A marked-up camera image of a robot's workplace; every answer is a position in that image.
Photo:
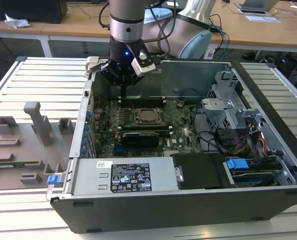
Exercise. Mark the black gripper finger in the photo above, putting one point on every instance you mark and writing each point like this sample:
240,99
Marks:
135,80
107,71

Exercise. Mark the silver topped CPU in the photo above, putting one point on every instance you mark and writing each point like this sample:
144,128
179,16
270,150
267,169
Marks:
149,115

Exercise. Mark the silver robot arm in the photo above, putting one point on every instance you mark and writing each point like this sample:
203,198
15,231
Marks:
127,30

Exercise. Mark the black RAM slot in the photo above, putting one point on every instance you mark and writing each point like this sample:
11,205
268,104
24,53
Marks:
165,131
148,100
133,127
148,104

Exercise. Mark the CPU socket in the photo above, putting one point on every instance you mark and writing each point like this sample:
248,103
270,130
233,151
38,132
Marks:
137,123

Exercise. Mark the blue expansion slot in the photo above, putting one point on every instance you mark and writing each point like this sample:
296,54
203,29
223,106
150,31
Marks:
119,149

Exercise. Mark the black plastic drive cover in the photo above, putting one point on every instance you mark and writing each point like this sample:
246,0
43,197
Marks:
200,172

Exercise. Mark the grey case latch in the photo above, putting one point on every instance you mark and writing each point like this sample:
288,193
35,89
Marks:
92,61

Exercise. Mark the round coin cell battery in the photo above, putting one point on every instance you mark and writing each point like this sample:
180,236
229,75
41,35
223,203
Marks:
180,104

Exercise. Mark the wooden desk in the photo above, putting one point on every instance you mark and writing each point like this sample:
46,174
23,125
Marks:
75,27
258,35

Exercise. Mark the black graphics card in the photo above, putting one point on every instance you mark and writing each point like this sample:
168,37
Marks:
140,141

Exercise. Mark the green motherboard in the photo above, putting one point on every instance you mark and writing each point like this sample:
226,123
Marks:
183,140

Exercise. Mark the silver chipset heatsink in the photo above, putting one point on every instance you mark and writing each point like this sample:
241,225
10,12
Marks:
168,153

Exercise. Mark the silver metal drive cage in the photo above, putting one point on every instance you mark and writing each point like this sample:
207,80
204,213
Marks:
214,110

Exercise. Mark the black computer tower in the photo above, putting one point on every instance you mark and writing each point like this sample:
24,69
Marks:
25,10

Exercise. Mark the crumpled white paper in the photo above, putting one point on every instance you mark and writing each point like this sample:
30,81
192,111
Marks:
15,23

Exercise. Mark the silver power supply unit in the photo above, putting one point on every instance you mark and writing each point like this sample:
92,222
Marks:
88,175

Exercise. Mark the grey parts rack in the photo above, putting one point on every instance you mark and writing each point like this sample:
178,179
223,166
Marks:
20,152

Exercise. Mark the blue plastic latch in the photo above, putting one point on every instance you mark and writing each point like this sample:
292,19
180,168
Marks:
53,180

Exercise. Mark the green RAM stick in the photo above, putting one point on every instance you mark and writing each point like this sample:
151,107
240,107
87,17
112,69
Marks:
18,164

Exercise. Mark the hard disk in blue carrier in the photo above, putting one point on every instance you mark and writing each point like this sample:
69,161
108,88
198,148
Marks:
237,165

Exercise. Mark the black and silver PC case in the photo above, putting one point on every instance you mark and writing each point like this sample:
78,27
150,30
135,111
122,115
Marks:
163,215

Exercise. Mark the grey laptop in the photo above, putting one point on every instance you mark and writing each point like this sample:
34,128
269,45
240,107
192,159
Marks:
257,3

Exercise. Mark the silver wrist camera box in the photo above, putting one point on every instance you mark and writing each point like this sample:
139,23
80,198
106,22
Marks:
143,66

